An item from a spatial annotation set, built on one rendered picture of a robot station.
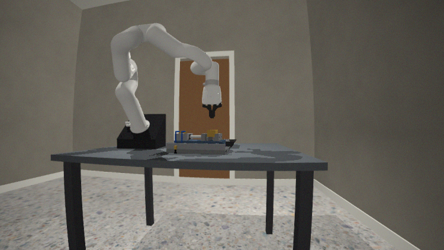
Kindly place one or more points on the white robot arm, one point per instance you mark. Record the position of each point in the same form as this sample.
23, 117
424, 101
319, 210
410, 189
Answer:
125, 69

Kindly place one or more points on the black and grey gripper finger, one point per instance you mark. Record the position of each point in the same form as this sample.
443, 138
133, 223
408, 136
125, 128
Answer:
214, 108
209, 108

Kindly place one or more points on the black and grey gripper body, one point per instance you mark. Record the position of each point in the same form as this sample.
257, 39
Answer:
211, 95

